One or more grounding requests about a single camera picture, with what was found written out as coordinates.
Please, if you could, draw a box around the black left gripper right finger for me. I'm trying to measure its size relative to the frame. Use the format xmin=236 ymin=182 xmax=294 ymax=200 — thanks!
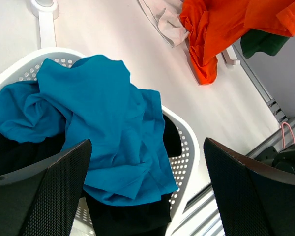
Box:
xmin=204 ymin=138 xmax=295 ymax=236

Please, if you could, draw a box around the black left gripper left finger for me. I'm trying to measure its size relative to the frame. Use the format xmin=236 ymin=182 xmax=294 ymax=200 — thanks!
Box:
xmin=0 ymin=139 xmax=92 ymax=236

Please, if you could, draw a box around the black t shirt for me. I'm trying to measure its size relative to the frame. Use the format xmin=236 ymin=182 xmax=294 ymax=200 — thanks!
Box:
xmin=0 ymin=114 xmax=182 ymax=236

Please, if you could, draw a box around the blue t shirt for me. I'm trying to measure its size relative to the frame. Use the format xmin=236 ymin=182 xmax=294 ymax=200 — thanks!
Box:
xmin=0 ymin=55 xmax=177 ymax=206

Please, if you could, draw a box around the orange t shirt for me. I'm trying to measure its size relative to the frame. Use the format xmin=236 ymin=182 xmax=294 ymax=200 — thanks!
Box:
xmin=179 ymin=0 xmax=295 ymax=85

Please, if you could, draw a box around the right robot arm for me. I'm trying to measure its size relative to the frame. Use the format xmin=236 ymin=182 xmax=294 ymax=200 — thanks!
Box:
xmin=255 ymin=144 xmax=295 ymax=175

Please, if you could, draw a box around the dark green t shirt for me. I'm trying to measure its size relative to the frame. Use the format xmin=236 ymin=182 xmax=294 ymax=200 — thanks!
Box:
xmin=240 ymin=29 xmax=290 ymax=59

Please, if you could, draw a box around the white printed t shirt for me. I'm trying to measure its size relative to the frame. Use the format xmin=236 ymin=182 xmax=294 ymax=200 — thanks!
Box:
xmin=137 ymin=0 xmax=189 ymax=48

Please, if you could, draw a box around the white perforated plastic basket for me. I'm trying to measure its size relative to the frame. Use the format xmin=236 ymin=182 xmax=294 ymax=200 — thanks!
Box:
xmin=0 ymin=47 xmax=200 ymax=236

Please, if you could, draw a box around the white metal clothes rack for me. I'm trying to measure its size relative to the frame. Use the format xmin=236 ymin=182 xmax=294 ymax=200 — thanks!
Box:
xmin=29 ymin=0 xmax=241 ymax=66

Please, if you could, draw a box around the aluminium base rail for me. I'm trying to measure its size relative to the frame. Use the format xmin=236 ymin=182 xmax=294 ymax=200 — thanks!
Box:
xmin=167 ymin=45 xmax=295 ymax=236

